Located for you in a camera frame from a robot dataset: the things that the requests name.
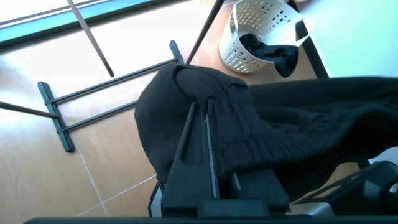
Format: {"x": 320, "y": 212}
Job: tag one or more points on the black garment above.
{"x": 280, "y": 124}

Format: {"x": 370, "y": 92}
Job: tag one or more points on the black clothes rack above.
{"x": 60, "y": 124}

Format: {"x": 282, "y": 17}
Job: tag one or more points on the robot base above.
{"x": 357, "y": 193}

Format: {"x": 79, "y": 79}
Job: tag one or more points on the window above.
{"x": 31, "y": 31}

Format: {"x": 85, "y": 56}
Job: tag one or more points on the white laundry basket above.
{"x": 258, "y": 15}

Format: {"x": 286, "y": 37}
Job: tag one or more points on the pink clothes hanger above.
{"x": 93, "y": 42}

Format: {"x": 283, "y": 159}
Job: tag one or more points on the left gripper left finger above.
{"x": 189, "y": 174}

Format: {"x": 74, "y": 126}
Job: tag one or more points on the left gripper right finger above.
{"x": 258, "y": 189}

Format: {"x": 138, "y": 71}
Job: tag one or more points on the heap of clothes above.
{"x": 276, "y": 53}

